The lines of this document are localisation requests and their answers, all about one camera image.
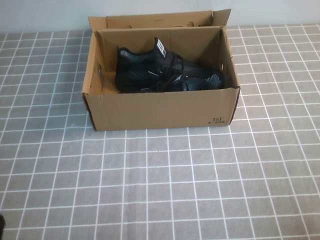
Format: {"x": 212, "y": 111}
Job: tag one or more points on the black sneaker with white tongue label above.
{"x": 135, "y": 62}

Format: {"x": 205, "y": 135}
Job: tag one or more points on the grey white-checked tablecloth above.
{"x": 150, "y": 190}

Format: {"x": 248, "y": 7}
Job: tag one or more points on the brown cardboard shoe box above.
{"x": 155, "y": 112}

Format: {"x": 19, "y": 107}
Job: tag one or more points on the black knit sneaker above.
{"x": 207, "y": 80}

